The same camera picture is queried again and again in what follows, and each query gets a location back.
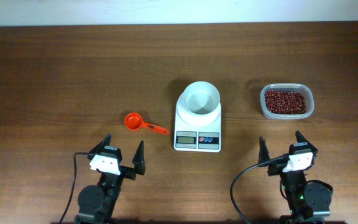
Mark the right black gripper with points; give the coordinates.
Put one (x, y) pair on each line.
(276, 170)

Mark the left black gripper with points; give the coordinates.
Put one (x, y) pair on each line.
(127, 173)

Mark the orange measuring scoop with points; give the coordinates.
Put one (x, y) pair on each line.
(134, 121)

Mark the red adzuki beans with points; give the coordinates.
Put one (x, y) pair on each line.
(285, 102)

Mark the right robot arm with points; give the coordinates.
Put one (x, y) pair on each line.
(308, 200)

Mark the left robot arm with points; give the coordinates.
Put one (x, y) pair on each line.
(96, 202)

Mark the white digital kitchen scale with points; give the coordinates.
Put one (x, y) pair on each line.
(197, 132)

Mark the clear plastic bean container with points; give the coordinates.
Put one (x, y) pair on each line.
(303, 89)

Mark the white plastic bowl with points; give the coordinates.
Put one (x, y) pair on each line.
(201, 98)

